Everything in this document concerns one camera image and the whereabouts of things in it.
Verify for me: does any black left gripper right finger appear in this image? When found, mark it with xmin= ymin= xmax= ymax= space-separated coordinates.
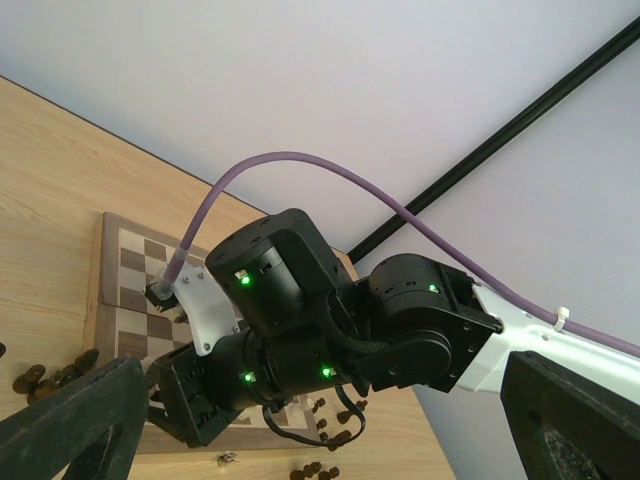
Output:
xmin=500 ymin=352 xmax=639 ymax=479

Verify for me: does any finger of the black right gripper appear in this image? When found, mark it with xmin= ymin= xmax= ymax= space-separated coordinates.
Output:
xmin=146 ymin=354 xmax=200 ymax=447

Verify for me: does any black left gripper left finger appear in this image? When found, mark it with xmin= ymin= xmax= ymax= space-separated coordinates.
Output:
xmin=1 ymin=358 xmax=149 ymax=479

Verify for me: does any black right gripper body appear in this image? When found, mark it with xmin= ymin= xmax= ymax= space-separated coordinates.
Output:
xmin=168 ymin=331 xmax=350 ymax=447

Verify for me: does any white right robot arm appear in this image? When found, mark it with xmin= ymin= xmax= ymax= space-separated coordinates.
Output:
xmin=146 ymin=209 xmax=639 ymax=448

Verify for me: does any wooden chess board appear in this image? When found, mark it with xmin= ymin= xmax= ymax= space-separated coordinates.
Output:
xmin=84 ymin=212 xmax=321 ymax=456

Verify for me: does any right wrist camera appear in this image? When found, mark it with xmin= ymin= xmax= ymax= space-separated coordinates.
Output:
xmin=145 ymin=264 xmax=240 ymax=357

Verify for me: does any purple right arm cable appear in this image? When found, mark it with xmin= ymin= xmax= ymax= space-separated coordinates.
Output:
xmin=159 ymin=151 xmax=640 ymax=359

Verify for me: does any black frame post right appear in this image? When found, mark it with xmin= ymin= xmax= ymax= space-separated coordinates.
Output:
xmin=346 ymin=19 xmax=640 ymax=263

